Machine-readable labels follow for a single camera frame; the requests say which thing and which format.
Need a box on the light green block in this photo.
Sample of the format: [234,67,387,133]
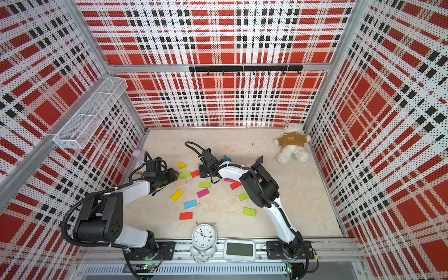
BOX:
[238,193,249,201]
[179,171,191,179]
[243,207,257,217]
[199,182,212,189]

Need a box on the yellow triangle block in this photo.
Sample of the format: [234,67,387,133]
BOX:
[178,162,187,169]

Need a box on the red block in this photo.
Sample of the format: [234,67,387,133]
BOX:
[191,170,200,178]
[179,212,193,221]
[230,182,242,190]

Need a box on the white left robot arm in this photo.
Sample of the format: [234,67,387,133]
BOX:
[61,152,179,255]

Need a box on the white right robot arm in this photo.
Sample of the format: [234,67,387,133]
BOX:
[184,141,311,260]

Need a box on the natural wood rectangular block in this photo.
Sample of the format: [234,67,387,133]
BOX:
[175,178,187,187]

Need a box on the yellow rectangular block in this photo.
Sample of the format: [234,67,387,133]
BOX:
[171,189,184,202]

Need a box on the magenta rectangular block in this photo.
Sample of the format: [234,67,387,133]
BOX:
[197,189,210,198]

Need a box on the purple sand hourglass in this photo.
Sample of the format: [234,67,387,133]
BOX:
[132,150,145,165]

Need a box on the blue rectangular block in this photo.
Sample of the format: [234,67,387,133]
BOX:
[184,199,197,210]

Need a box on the red block front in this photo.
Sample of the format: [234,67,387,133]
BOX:
[179,212,193,221]

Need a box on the purple triangle block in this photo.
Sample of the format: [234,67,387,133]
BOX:
[256,156,264,164]

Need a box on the white twin-bell alarm clock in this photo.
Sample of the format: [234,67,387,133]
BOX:
[190,224,218,263]

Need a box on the white digital clock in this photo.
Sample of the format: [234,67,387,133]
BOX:
[224,239,256,263]

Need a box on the white teddy bear brown shirt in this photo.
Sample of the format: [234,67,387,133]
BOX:
[274,122,311,165]

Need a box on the white wire mesh basket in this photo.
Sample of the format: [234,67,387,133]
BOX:
[53,77,127,149]

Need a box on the black wall hook rail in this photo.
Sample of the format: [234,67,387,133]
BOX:
[189,65,304,75]

